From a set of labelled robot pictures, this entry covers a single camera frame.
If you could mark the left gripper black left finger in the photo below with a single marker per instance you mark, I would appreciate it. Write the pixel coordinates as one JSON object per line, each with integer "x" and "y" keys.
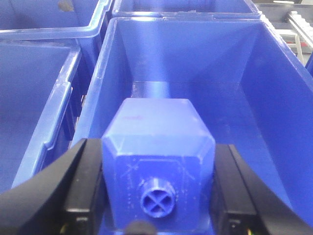
{"x": 66, "y": 198}

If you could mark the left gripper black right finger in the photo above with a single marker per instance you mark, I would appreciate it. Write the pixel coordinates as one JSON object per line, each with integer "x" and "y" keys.
{"x": 242, "y": 204}

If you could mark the blue part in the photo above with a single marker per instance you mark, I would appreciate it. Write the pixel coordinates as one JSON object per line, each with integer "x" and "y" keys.
{"x": 158, "y": 159}

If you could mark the blue bin target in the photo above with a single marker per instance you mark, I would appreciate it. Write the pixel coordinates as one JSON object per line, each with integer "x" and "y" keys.
{"x": 244, "y": 81}

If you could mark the blue bin left neighbour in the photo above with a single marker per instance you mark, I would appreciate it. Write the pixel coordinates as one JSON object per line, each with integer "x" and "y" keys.
{"x": 39, "y": 104}

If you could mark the blue bin rear left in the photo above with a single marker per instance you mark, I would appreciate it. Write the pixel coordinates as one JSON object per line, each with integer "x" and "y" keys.
{"x": 83, "y": 21}

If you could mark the blue bin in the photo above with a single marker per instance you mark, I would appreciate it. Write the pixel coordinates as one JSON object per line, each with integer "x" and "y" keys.
{"x": 83, "y": 21}
{"x": 220, "y": 9}

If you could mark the blue bin rear centre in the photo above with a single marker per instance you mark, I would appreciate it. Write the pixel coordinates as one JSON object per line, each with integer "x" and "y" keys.
{"x": 220, "y": 9}

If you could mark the steel shelf rack frame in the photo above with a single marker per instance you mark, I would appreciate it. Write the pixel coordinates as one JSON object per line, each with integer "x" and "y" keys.
{"x": 293, "y": 20}

